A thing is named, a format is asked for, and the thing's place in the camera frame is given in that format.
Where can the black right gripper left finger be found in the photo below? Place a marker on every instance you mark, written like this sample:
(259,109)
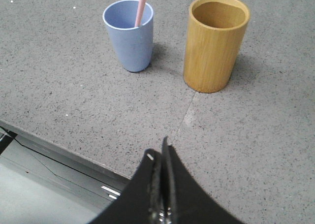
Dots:
(139,202)

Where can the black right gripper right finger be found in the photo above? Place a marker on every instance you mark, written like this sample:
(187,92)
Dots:
(185,202)

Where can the blue plastic cup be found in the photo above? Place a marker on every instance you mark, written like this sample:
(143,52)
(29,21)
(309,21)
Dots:
(133,45)

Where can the pink chopstick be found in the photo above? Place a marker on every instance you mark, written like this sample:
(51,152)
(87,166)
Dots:
(139,14)

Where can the bamboo cylindrical holder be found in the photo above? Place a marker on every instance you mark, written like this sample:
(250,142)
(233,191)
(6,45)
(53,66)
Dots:
(216,29)

